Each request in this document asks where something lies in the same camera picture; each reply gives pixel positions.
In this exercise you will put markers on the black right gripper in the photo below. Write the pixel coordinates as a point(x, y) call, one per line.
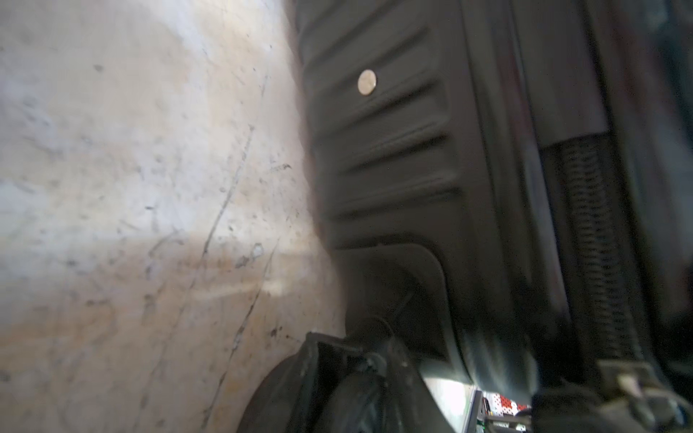
point(629, 397)

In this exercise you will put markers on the black ribbed hard suitcase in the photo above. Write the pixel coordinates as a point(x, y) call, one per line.
point(505, 188)

